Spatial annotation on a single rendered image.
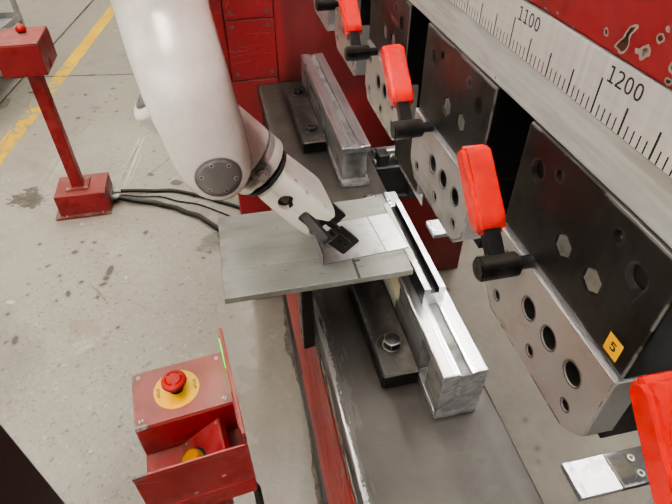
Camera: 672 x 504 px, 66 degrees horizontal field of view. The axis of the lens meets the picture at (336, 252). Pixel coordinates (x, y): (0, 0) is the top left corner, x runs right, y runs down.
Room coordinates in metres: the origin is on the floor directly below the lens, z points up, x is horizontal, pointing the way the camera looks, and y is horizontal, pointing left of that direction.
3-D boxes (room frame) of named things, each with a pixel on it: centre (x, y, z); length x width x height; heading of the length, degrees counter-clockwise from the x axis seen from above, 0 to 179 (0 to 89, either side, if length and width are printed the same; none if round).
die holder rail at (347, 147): (1.16, 0.01, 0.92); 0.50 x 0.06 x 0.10; 12
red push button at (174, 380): (0.48, 0.26, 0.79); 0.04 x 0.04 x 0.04
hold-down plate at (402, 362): (0.57, -0.06, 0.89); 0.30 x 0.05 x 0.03; 12
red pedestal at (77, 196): (2.02, 1.20, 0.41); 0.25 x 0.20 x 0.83; 102
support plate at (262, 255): (0.59, 0.04, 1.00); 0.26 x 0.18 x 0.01; 102
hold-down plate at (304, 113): (1.19, 0.08, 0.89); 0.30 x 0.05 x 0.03; 12
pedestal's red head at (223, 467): (0.44, 0.23, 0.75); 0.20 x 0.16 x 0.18; 19
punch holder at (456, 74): (0.45, -0.14, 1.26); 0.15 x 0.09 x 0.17; 12
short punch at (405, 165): (0.62, -0.11, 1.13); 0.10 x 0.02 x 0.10; 12
